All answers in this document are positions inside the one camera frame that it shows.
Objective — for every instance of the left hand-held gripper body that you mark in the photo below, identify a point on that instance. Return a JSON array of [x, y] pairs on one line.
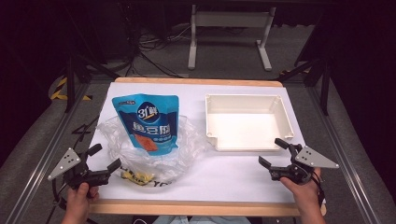
[[67, 162]]

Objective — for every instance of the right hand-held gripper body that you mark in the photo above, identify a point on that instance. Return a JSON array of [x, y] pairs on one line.
[[306, 158]]

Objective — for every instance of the white plastic bin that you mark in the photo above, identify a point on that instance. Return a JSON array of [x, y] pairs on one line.
[[246, 127]]

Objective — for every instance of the blue food pouch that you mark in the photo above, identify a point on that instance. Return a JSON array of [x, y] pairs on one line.
[[149, 123]]

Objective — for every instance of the clear plastic bag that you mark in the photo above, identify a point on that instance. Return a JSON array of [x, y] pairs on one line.
[[186, 146]]

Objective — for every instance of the person's right hand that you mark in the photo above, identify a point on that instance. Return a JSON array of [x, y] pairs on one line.
[[303, 193]]

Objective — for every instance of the person's left hand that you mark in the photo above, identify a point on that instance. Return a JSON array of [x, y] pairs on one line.
[[79, 200]]

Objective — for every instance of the yellow packet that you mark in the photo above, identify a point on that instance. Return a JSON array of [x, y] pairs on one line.
[[137, 178]]

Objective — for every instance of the yellow black floor tape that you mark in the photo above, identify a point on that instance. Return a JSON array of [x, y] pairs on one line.
[[62, 93]]

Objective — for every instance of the black tripod stand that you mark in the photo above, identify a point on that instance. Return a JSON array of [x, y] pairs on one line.
[[71, 81], [325, 90]]

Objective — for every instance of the aluminium frame rail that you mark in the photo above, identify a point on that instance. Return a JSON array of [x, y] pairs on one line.
[[342, 161], [46, 161]]

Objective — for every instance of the white metal desk frame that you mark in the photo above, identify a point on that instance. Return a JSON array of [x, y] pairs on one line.
[[230, 18]]

